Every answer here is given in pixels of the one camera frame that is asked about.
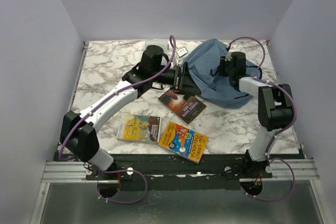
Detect aluminium frame rail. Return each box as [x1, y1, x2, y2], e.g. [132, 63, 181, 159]
[41, 159, 320, 184]

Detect yellow Treehouse book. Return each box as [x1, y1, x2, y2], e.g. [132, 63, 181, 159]
[158, 122, 208, 164]

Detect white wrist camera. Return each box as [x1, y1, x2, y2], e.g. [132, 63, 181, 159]
[175, 47, 188, 65]
[225, 51, 233, 61]

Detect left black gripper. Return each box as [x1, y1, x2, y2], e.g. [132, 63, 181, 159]
[151, 62, 202, 96]

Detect yellow blue paperback book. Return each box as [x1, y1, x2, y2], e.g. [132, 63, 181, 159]
[117, 113, 161, 144]

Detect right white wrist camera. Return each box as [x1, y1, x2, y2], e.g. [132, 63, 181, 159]
[225, 51, 233, 61]

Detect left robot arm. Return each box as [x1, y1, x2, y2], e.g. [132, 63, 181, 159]
[59, 45, 201, 179]

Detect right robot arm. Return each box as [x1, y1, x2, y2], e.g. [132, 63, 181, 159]
[218, 52, 297, 178]

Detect dark Three Days book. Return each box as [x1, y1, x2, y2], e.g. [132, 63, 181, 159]
[158, 90, 206, 125]

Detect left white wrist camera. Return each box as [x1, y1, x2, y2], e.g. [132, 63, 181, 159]
[175, 47, 188, 65]

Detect blue student backpack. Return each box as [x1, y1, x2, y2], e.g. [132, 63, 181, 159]
[183, 39, 253, 109]

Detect clear plastic storage box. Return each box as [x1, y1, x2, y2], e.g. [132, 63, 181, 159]
[144, 39, 169, 51]

